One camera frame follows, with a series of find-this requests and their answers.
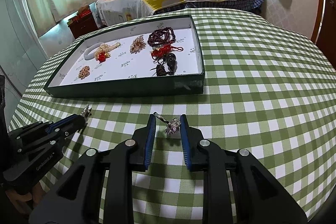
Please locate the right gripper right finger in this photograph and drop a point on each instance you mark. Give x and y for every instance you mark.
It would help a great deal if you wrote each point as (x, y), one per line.
(237, 188)

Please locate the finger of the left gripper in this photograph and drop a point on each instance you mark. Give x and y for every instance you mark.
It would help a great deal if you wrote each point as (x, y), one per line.
(72, 118)
(69, 132)

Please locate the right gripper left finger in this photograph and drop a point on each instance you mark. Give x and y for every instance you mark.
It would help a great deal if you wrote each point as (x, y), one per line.
(76, 196)

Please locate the silver rhinestone hair clip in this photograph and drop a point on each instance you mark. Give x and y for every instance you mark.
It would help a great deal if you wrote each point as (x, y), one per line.
(86, 112)

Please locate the white jade bangle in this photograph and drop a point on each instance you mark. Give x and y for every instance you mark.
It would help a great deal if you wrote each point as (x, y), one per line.
(89, 53)

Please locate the small red tassel charm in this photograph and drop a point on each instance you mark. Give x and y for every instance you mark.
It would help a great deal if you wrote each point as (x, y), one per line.
(102, 56)

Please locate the pearl crystal brooch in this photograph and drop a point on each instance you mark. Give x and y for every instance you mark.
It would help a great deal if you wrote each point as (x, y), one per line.
(137, 45)

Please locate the black tassel pendant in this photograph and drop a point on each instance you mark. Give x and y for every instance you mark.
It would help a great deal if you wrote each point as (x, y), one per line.
(167, 66)

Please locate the red cord gold charm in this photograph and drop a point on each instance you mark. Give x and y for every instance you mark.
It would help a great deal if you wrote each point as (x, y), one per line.
(164, 50)

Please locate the dark green jewelry tray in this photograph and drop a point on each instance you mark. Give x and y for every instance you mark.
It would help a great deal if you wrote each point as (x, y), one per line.
(130, 75)

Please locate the person's left hand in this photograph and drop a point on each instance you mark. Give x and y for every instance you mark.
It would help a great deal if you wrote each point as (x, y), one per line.
(25, 204)

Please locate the glass wardrobe door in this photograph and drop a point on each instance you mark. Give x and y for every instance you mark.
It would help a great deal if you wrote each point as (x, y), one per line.
(21, 55)

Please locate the dark wooden nightstand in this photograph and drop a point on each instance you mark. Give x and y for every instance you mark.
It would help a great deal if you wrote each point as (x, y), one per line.
(83, 26)

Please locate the green checkered tablecloth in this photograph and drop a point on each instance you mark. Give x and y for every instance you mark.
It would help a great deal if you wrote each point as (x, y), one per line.
(267, 89)

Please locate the red box on nightstand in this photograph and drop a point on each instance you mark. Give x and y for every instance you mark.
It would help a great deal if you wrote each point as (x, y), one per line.
(81, 13)

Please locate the brown wooden door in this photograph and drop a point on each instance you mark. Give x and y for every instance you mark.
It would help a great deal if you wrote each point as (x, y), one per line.
(324, 29)

